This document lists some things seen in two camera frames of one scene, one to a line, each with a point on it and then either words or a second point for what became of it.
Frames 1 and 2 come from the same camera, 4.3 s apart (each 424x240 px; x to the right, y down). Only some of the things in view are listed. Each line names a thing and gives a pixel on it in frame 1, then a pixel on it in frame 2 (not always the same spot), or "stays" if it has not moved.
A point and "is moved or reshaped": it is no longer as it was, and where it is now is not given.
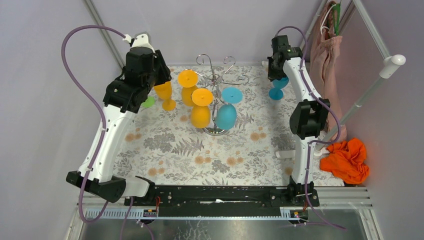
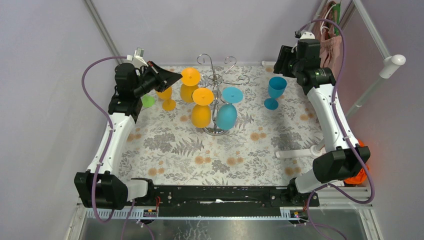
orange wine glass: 188,79 stays
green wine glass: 149,102 stays
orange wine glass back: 163,91 stays
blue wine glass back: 276,93 is moved or reshaped
